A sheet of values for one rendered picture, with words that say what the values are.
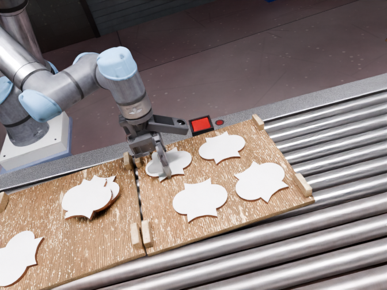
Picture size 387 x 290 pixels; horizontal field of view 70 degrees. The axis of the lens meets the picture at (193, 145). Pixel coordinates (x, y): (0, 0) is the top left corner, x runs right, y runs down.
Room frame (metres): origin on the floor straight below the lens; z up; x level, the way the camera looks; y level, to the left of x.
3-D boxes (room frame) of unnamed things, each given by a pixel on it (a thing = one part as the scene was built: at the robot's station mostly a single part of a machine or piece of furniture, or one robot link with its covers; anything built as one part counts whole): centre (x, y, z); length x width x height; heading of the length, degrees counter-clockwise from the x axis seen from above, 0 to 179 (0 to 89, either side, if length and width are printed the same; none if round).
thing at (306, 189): (0.39, -0.23, 0.95); 0.06 x 0.02 x 0.03; 4
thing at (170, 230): (0.52, -0.03, 0.93); 0.41 x 0.35 x 0.02; 94
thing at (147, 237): (0.37, 0.16, 0.95); 0.06 x 0.02 x 0.03; 4
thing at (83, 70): (0.65, 0.19, 1.24); 0.11 x 0.11 x 0.08; 40
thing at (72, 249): (0.49, 0.39, 0.93); 0.41 x 0.35 x 0.02; 95
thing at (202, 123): (0.75, -0.04, 0.92); 0.06 x 0.06 x 0.01; 0
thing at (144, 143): (0.59, 0.12, 1.08); 0.09 x 0.08 x 0.12; 94
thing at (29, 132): (0.99, 0.63, 0.97); 0.15 x 0.15 x 0.10
